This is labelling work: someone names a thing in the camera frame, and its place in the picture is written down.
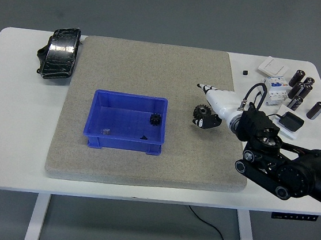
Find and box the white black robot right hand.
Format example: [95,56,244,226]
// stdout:
[190,82,245,134]

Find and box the large black gear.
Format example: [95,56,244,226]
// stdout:
[192,103,213,122]

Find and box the small black gear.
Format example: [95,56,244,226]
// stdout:
[149,113,163,127]

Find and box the blue plastic box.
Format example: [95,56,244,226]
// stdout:
[80,88,171,157]

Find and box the white circuit breaker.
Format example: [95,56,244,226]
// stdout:
[259,74,292,108]

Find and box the white flat plate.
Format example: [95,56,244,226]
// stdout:
[264,104,304,141]

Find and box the grey-brown felt mat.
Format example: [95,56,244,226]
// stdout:
[43,31,263,200]

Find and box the black table control panel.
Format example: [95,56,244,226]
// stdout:
[271,210,319,224]

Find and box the white table leg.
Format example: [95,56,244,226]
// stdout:
[23,191,52,240]
[233,209,262,240]

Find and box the white wall switch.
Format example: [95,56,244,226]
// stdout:
[257,54,290,78]

